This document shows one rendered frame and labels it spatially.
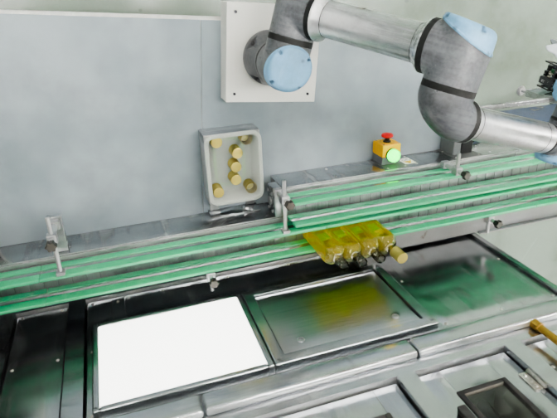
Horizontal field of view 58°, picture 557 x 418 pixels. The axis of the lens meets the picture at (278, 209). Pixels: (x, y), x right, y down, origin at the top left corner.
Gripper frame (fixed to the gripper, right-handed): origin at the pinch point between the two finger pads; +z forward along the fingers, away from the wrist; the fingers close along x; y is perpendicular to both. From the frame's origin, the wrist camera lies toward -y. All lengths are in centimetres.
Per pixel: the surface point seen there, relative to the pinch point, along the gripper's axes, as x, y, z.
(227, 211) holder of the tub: 54, 90, 8
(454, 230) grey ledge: 63, 6, 7
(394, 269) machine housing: 68, 35, -8
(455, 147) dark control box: 33.3, 10.5, 15.0
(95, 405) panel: 69, 126, -51
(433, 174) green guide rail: 38.5, 22.9, 4.3
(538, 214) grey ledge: 60, -32, 12
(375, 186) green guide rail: 40, 45, -1
